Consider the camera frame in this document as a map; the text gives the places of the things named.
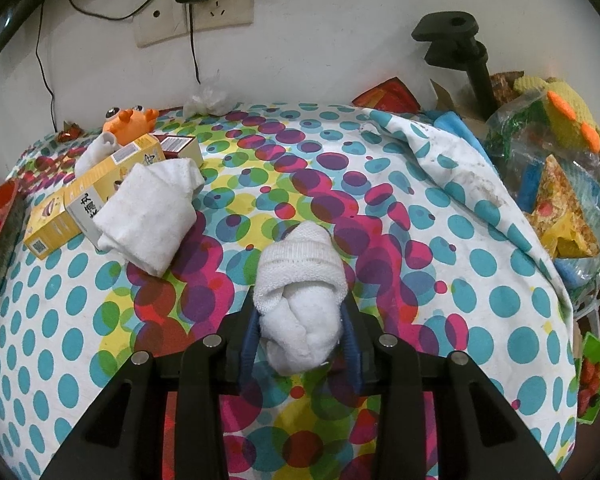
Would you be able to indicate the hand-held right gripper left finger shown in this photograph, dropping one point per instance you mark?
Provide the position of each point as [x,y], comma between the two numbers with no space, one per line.
[247,350]

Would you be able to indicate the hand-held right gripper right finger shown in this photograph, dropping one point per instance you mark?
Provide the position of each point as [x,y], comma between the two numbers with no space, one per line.
[354,360]

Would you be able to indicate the white towel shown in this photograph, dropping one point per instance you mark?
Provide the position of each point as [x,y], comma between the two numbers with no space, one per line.
[145,215]

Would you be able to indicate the yellow box with silver face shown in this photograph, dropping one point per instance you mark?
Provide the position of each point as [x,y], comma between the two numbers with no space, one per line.
[82,210]

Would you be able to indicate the yellow cardboard box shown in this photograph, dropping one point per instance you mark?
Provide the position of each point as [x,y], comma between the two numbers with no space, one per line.
[55,225]

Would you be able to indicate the small white sock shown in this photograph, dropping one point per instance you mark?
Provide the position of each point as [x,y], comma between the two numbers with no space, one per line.
[95,152]

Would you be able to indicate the polka dot tablecloth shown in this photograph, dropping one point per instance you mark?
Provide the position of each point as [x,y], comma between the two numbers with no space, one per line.
[330,150]

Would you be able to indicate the small red box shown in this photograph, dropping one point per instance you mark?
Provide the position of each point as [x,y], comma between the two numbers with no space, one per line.
[177,146]

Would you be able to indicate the green printed packet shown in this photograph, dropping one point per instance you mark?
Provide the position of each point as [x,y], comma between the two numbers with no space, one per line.
[592,375]

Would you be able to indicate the clear plastic wrapper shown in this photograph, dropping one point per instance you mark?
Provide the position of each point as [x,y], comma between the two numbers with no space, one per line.
[207,97]

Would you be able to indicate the blue foam sheet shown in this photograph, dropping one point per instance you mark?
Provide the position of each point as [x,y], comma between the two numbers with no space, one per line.
[455,125]

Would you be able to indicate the orange toy crab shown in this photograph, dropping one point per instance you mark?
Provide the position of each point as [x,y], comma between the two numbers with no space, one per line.
[130,122]

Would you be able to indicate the clear plastic bag of snacks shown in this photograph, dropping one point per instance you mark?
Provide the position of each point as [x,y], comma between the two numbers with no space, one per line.
[555,200]

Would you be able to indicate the red snack packet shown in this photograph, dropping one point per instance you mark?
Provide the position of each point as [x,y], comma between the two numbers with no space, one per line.
[390,95]

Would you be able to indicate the brown cardboard box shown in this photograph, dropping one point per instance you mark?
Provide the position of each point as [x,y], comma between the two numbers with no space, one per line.
[447,97]

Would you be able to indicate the red candy wrapper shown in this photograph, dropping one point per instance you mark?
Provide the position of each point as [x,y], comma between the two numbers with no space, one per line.
[69,132]

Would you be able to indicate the brown patterned snack packet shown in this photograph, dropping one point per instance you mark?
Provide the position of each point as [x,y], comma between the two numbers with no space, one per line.
[502,90]

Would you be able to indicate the yellow knitted toy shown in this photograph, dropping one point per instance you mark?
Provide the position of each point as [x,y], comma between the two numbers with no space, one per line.
[565,110]

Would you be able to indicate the black clamp stand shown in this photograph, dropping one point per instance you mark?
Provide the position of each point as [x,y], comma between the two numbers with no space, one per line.
[450,30]

